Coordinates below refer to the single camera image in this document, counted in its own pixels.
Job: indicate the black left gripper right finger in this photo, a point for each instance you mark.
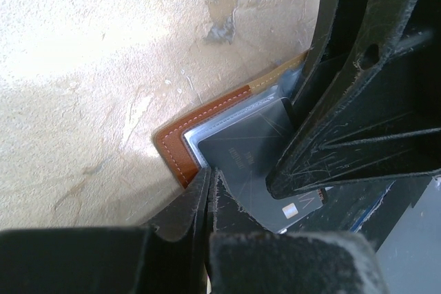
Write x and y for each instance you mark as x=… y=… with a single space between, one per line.
x=306 y=262

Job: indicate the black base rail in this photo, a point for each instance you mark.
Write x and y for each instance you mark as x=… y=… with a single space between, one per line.
x=372 y=209

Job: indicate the black VIP card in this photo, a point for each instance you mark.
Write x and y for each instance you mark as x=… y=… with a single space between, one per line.
x=246 y=151

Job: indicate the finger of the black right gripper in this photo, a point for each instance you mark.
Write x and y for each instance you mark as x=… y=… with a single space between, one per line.
x=308 y=81
x=377 y=110

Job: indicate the brown leather card holder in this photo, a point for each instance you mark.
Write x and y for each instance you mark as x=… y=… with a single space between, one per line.
x=170 y=141

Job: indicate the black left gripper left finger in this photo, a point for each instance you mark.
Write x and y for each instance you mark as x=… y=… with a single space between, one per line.
x=164 y=255

